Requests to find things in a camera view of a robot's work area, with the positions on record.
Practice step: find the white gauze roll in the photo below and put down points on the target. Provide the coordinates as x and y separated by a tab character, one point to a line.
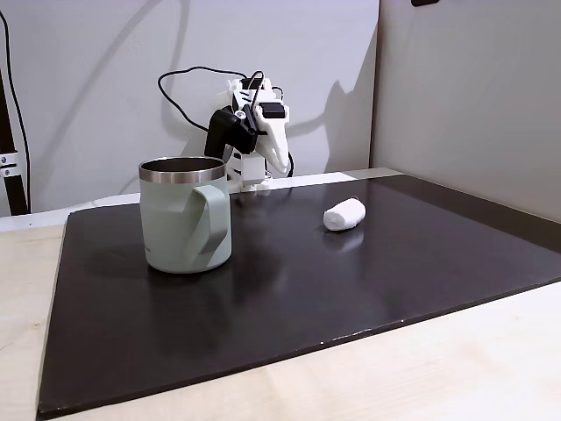
344	214

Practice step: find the sage green steel mug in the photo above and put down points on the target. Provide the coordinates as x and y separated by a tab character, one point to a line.
184	219

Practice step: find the black table mat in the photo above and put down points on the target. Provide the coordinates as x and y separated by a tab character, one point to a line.
280	289

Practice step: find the black stand pole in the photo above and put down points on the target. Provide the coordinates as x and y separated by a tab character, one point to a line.
9	184

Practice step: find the black oval camera box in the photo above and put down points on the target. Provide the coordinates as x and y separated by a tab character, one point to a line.
224	130

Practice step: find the black wall fixture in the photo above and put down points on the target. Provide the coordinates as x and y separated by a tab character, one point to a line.
424	2

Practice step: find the white stand bracket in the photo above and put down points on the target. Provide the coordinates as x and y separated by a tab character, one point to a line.
8	164

